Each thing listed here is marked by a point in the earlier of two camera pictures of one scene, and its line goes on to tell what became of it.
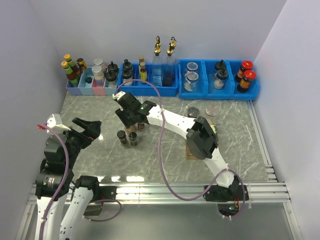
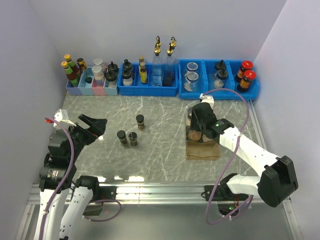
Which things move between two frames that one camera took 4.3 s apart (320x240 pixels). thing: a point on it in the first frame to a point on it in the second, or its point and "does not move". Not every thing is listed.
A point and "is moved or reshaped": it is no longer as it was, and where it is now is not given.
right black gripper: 121,115 to 194,125
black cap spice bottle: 141,125 does not move
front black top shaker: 126,75 does not move
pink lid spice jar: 132,129 is moved or reshaped
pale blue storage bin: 110,87 does not move
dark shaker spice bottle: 133,138 does not move
